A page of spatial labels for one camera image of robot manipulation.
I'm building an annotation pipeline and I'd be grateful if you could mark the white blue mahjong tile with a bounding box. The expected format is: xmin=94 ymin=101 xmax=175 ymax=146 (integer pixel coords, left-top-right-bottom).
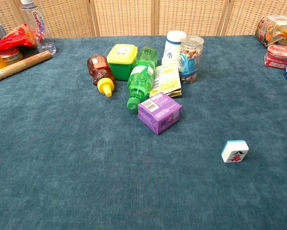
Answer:
xmin=221 ymin=139 xmax=250 ymax=164

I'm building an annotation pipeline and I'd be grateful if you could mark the purple wrapped box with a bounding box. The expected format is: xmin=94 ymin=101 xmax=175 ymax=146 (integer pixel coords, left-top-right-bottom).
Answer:
xmin=137 ymin=92 xmax=183 ymax=136

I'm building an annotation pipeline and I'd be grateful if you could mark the green plastic soda bottle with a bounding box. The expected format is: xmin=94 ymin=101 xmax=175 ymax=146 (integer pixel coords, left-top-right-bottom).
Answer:
xmin=126 ymin=46 xmax=158 ymax=113

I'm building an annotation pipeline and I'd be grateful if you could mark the yellow white foil sachet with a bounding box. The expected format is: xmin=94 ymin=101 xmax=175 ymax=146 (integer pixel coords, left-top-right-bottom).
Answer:
xmin=149 ymin=60 xmax=183 ymax=98

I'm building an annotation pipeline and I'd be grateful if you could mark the green box with yellow lid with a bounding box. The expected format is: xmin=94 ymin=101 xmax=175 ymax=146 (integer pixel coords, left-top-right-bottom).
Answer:
xmin=107 ymin=44 xmax=138 ymax=81

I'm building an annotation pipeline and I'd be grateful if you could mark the brown honey squeeze bottle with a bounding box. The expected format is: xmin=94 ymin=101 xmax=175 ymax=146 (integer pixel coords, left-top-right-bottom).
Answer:
xmin=87 ymin=54 xmax=116 ymax=97

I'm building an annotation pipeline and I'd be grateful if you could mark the white cylindrical bottle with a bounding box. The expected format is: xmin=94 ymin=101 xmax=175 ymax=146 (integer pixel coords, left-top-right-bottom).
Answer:
xmin=161 ymin=30 xmax=187 ymax=67

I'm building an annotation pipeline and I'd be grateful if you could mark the clear plastic snack jar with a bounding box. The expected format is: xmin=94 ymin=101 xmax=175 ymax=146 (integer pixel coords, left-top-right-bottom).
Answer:
xmin=179 ymin=35 xmax=204 ymax=85

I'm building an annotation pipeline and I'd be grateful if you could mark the teal velvet tablecloth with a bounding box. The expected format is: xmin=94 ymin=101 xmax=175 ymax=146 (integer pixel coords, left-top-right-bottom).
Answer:
xmin=0 ymin=34 xmax=287 ymax=230

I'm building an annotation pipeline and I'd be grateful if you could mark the woven rattan folding screen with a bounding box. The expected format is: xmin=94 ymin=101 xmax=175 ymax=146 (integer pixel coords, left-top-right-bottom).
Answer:
xmin=0 ymin=0 xmax=287 ymax=39

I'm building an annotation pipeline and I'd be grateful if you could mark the wooden rolling pin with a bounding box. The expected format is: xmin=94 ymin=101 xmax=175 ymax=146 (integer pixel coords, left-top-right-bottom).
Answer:
xmin=0 ymin=50 xmax=52 ymax=85

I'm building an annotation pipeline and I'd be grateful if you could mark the clear water bottle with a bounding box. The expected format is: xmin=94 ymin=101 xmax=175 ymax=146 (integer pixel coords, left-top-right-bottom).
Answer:
xmin=20 ymin=0 xmax=57 ymax=56

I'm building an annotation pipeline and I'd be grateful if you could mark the red white instant cup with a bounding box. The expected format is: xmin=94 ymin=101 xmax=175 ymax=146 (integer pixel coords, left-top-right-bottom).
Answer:
xmin=264 ymin=44 xmax=287 ymax=70

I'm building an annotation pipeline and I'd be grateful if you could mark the round metal tin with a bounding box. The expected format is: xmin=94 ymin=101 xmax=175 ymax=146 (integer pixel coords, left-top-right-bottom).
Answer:
xmin=0 ymin=46 xmax=23 ymax=63

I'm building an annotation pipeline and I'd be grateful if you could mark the red plastic snack bag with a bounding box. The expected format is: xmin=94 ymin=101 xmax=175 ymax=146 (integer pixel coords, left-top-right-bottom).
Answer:
xmin=0 ymin=23 xmax=37 ymax=51

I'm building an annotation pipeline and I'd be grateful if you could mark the colourful snack bag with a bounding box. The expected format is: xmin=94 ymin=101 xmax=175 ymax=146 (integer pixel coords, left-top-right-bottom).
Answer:
xmin=254 ymin=14 xmax=287 ymax=48

